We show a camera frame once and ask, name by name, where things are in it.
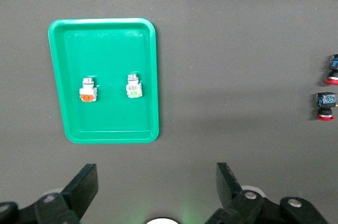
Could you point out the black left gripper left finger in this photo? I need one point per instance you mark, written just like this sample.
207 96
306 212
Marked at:
79 189

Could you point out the green plastic tray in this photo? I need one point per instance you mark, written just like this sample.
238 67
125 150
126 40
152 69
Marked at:
111 118

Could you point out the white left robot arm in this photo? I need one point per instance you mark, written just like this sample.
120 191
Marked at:
162 221

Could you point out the pushbutton with orange terminal block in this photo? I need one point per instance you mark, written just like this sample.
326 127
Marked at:
88 92

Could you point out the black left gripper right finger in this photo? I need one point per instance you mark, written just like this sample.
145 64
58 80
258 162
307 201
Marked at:
229 192

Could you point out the dark grey table mat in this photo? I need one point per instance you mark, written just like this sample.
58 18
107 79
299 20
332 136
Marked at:
237 49

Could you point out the pushbutton with green terminal block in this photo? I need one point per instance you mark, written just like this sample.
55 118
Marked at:
134 88

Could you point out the red mushroom pushbutton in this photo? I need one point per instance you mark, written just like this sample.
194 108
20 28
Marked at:
334 69
326 102

